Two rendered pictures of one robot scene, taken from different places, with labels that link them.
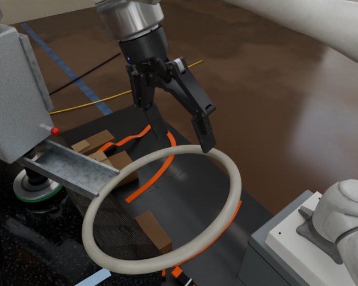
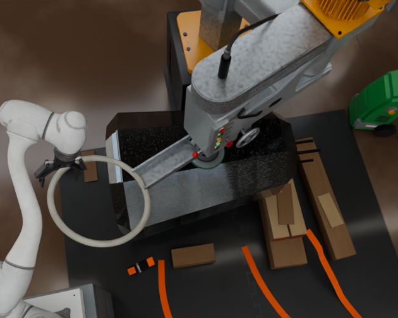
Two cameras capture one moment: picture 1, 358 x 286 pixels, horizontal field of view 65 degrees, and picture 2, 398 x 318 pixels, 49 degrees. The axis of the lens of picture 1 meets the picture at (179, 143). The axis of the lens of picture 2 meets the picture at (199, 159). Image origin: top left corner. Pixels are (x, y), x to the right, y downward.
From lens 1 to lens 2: 1.74 m
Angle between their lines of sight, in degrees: 56
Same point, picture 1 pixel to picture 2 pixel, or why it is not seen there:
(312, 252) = (50, 306)
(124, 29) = not seen: hidden behind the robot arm
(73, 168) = (170, 164)
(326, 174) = not seen: outside the picture
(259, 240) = (85, 286)
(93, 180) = (152, 174)
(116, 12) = not seen: hidden behind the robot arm
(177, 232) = (188, 281)
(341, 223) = (35, 309)
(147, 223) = (201, 252)
